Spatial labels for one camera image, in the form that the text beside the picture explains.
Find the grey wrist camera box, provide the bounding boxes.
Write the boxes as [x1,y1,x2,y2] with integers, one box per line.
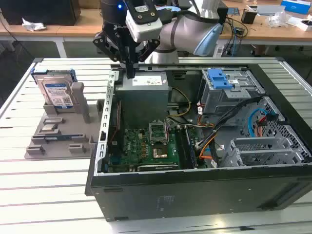
[125,0,163,42]

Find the metal socket cover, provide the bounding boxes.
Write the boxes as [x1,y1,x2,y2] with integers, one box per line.
[148,120,170,145]

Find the black expansion card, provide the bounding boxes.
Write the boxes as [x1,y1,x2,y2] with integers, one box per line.
[136,163,180,173]

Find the clear plastic bag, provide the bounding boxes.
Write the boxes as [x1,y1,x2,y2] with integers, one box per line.
[267,11,292,27]

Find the white open box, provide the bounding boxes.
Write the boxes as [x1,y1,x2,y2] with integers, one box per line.
[286,17,312,32]

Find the silver disk bay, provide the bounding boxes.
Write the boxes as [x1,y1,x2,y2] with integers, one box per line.
[223,136,305,168]

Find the grey wire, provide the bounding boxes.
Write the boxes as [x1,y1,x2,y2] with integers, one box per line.
[167,117,215,129]

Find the red orange power wire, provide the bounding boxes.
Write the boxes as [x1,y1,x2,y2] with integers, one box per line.
[254,117,269,137]

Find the small black box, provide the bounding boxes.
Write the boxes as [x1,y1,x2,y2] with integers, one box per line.
[241,10,258,24]

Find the blue data wire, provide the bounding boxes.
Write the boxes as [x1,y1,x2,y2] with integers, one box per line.
[247,108,278,139]

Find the green motherboard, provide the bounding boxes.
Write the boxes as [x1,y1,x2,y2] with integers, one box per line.
[108,119,203,173]

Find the black open PC case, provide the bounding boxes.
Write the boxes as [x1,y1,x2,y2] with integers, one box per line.
[84,56,312,222]

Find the silver drive cage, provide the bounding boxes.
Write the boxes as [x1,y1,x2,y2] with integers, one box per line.
[197,69,266,122]

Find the black RAM slot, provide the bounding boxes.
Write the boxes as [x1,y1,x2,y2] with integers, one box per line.
[175,126,190,169]

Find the CPU socket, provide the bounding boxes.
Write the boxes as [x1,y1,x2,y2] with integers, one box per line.
[152,144,169,159]

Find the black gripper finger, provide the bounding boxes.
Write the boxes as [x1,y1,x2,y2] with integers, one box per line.
[131,39,161,79]
[92,31,133,79]

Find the blue cardboard box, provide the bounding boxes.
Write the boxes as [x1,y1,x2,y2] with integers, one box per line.
[280,0,312,15]

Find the blue plastic drive latch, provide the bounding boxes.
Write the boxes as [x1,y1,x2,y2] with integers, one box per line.
[207,69,232,90]

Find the installed RAM stick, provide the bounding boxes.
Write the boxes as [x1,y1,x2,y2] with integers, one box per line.
[184,126,197,169]

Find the large black box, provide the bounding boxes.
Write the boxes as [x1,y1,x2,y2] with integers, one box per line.
[0,0,81,26]

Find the hard disk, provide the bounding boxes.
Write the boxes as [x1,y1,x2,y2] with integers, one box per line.
[31,69,80,109]

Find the silver tray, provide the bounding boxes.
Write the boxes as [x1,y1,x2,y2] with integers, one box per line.
[257,4,286,17]

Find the grey power supply unit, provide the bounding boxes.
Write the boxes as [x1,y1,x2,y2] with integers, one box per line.
[114,72,170,127]

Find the yellow black wires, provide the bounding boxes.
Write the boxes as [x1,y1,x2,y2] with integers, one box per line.
[168,87,192,117]

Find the black cable bundle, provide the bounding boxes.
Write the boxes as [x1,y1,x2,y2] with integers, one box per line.
[195,96,264,151]

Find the black device on desk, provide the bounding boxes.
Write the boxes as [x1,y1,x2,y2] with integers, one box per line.
[218,7,229,25]

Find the crumpled white paper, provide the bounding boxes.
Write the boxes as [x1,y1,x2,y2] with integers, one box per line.
[21,17,47,32]

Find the grey parts rack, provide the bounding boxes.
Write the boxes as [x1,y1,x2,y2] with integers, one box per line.
[25,82,105,160]

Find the blue RAM stick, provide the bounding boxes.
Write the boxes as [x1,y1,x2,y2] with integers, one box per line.
[43,135,80,141]

